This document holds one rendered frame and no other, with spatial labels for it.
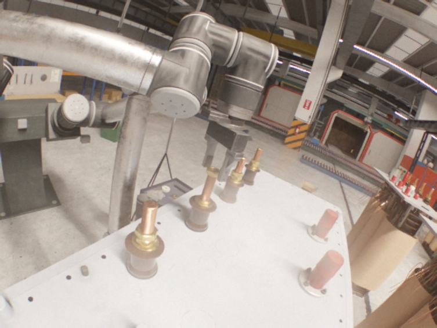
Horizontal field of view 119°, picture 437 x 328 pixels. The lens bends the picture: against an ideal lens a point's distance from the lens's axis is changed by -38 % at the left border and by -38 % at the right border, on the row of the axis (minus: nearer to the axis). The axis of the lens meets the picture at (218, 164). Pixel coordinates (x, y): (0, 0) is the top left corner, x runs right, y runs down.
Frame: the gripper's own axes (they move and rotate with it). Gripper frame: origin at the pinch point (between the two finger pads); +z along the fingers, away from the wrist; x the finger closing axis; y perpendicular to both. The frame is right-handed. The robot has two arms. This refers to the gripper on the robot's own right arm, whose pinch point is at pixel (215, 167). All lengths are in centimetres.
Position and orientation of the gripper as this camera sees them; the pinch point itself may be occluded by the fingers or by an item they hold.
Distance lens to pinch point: 63.0
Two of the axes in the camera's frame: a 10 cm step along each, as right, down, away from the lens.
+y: 7.8, 0.2, 6.2
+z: -3.0, 8.9, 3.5
